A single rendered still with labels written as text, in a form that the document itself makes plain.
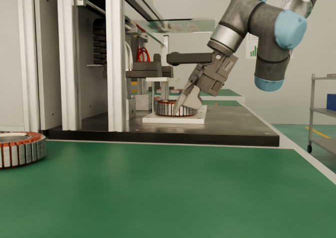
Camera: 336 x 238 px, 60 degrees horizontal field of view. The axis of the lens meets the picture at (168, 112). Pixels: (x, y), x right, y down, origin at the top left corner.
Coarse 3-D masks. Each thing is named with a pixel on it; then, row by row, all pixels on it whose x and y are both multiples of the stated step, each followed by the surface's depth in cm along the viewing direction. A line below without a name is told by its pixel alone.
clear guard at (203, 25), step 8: (152, 24) 98; (160, 24) 98; (168, 24) 98; (176, 24) 98; (184, 24) 98; (192, 24) 98; (200, 24) 98; (208, 24) 98; (216, 24) 95; (160, 32) 115; (168, 32) 115; (176, 32) 115; (184, 32) 115
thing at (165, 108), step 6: (156, 102) 76; (162, 102) 73; (168, 102) 73; (174, 102) 72; (156, 108) 75; (162, 108) 73; (168, 108) 72; (180, 108) 72; (186, 108) 72; (162, 114) 73; (168, 114) 72; (180, 114) 72; (186, 114) 73; (192, 114) 74
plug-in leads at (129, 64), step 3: (126, 42) 77; (129, 48) 77; (126, 51) 74; (129, 51) 79; (126, 54) 74; (129, 54) 77; (126, 57) 75; (129, 57) 77; (126, 60) 75; (129, 60) 77; (132, 60) 79; (126, 63) 75; (129, 63) 77; (132, 63) 79; (105, 66) 76; (126, 66) 75; (129, 66) 77; (132, 66) 79; (105, 69) 76; (126, 69) 75; (132, 69) 78
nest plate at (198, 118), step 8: (152, 112) 82; (200, 112) 82; (144, 120) 71; (152, 120) 71; (160, 120) 70; (168, 120) 70; (176, 120) 70; (184, 120) 70; (192, 120) 69; (200, 120) 69
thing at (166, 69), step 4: (164, 68) 98; (168, 68) 97; (172, 68) 102; (164, 72) 98; (168, 72) 98; (172, 72) 102; (164, 76) 98; (168, 76) 97; (172, 76) 102; (144, 80) 102; (172, 80) 98; (176, 80) 98; (144, 84) 102; (144, 88) 102; (144, 92) 102
